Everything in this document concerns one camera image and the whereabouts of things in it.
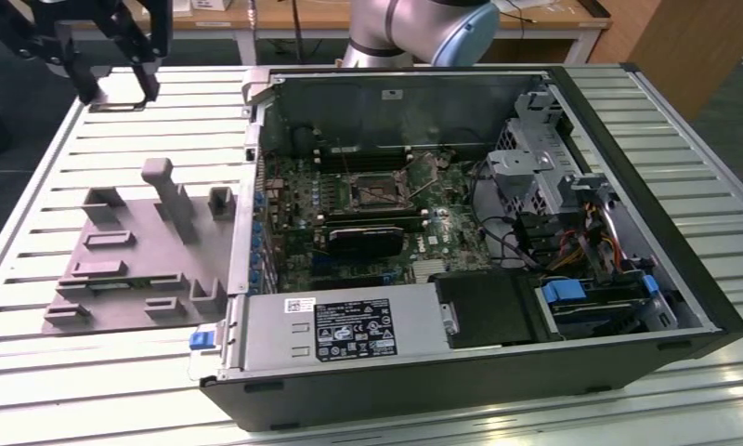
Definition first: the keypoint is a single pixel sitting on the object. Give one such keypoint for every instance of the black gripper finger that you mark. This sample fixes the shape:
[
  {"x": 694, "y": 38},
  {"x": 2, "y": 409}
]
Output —
[
  {"x": 147, "y": 79},
  {"x": 87, "y": 81}
]

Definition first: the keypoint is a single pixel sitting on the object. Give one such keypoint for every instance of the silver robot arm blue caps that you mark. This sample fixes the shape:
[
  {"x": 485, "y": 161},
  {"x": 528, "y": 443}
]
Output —
[{"x": 409, "y": 28}]

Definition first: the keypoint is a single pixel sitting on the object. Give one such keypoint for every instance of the CPU socket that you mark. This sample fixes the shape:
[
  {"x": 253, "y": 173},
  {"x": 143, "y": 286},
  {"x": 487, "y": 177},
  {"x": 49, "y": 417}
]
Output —
[{"x": 375, "y": 190}]

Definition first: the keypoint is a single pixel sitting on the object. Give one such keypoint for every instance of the white box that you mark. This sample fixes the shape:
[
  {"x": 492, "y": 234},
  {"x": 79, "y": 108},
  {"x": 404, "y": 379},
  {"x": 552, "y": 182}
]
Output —
[{"x": 212, "y": 4}]

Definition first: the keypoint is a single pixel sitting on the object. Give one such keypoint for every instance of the green motherboard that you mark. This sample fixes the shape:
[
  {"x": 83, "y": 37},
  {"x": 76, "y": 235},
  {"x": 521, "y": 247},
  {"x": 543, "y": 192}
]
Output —
[{"x": 297, "y": 218}]

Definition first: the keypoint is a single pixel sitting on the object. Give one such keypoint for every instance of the grey parts rack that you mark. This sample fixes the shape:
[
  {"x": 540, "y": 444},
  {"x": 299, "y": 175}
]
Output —
[{"x": 155, "y": 260}]

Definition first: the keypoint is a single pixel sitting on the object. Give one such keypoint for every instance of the black RAM slots with sticker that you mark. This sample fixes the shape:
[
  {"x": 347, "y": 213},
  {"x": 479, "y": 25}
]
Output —
[{"x": 365, "y": 160}]

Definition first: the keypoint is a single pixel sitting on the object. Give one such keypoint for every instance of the green RAM stick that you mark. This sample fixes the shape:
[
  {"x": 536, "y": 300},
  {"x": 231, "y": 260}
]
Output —
[{"x": 108, "y": 284}]

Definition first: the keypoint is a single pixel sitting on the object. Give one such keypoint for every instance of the black graphics card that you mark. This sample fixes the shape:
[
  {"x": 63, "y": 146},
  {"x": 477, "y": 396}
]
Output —
[{"x": 368, "y": 244}]

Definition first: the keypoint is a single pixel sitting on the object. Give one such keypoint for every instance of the thin metal locking lever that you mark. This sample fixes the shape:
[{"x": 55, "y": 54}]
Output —
[{"x": 424, "y": 187}]

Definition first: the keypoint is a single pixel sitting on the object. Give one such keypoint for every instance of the blue case latch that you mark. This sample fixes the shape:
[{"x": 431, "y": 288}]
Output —
[{"x": 201, "y": 339}]

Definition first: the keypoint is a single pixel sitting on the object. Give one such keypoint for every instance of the grey power supply with label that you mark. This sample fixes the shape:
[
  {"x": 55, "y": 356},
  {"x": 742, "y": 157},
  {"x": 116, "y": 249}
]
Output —
[{"x": 272, "y": 330}]

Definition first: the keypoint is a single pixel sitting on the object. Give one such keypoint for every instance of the silver chipset heatsink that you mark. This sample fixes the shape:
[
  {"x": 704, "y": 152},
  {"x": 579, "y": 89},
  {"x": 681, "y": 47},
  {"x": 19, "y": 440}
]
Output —
[{"x": 429, "y": 269}]

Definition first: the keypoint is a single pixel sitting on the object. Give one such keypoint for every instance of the grey metal drive cage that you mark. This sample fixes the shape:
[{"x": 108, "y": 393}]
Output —
[{"x": 527, "y": 172}]

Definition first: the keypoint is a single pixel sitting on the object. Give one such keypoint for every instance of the black disk bay cover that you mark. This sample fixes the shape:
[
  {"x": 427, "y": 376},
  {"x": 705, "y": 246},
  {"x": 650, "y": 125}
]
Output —
[{"x": 489, "y": 306}]

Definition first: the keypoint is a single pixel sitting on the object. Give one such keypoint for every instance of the black open PC case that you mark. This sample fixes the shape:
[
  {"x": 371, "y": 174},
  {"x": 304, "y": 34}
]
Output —
[{"x": 447, "y": 395}]

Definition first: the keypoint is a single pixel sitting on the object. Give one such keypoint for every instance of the hard disk in blue carrier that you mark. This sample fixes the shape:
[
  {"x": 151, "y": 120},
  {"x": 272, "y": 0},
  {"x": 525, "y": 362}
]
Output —
[{"x": 595, "y": 302}]

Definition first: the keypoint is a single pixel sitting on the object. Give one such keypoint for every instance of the brown wooden cabinet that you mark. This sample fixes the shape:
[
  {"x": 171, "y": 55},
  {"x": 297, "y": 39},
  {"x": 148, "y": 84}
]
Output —
[{"x": 688, "y": 51}]

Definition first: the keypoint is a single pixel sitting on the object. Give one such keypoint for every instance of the blue plastic clip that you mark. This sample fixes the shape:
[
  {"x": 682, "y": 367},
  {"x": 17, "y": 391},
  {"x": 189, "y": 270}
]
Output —
[{"x": 652, "y": 284}]

